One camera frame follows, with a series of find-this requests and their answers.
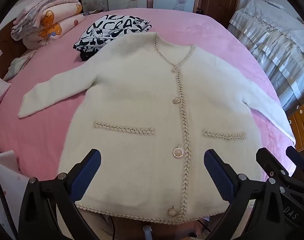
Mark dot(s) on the black and white printed cloth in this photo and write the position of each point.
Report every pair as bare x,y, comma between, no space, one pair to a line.
104,30

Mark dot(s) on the pink striped folded quilt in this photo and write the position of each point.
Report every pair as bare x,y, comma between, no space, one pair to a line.
44,7

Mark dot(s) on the brown wooden headboard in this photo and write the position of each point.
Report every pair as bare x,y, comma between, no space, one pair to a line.
4,50

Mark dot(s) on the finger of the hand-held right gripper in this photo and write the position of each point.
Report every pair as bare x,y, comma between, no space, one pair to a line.
267,160
298,160

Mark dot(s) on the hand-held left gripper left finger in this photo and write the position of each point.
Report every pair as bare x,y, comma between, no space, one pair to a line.
86,175

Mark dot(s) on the white fuzzy buttoned cardigan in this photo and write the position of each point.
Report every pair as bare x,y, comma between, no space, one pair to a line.
131,105

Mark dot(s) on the bear print folded quilt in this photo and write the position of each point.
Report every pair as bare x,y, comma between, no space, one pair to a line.
56,30

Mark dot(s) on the pink bed blanket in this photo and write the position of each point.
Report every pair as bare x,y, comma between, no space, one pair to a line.
204,30

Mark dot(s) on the white crumpled cloth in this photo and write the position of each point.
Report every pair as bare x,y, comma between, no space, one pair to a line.
18,63

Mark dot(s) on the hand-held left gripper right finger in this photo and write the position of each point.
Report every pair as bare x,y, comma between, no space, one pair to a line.
218,177

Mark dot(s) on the wooden drawer cabinet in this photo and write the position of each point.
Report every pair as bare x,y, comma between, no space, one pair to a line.
302,122

